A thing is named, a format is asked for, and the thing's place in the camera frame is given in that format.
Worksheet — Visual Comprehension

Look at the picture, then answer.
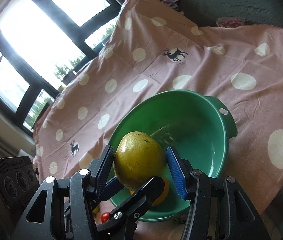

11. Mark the cherry tomato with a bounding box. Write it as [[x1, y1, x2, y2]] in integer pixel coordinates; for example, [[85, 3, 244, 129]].
[[100, 212, 110, 223]]

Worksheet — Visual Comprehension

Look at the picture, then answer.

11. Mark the yellow lemon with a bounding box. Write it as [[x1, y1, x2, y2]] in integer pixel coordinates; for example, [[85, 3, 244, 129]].
[[93, 206, 100, 215]]

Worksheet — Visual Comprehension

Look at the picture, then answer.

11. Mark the yellow-green pear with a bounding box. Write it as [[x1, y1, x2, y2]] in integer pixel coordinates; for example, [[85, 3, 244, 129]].
[[113, 132, 167, 191]]

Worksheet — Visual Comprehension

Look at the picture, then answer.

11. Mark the orange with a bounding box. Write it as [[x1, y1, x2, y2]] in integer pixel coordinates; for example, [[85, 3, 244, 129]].
[[124, 176, 170, 207]]

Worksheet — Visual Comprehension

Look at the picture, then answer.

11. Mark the green plastic bowl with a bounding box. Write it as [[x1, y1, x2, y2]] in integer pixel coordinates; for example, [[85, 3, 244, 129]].
[[109, 90, 237, 222]]

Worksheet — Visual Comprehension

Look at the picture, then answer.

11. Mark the pink polka dot tablecloth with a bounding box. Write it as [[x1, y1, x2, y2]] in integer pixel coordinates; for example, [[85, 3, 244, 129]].
[[32, 0, 283, 240]]

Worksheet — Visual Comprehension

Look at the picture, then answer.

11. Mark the black tracking camera box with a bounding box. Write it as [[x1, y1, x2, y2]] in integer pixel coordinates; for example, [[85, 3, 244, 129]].
[[0, 156, 39, 234]]

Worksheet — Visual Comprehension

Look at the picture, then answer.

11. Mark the window with black frame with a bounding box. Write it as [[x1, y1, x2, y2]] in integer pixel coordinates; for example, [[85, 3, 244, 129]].
[[0, 0, 120, 134]]

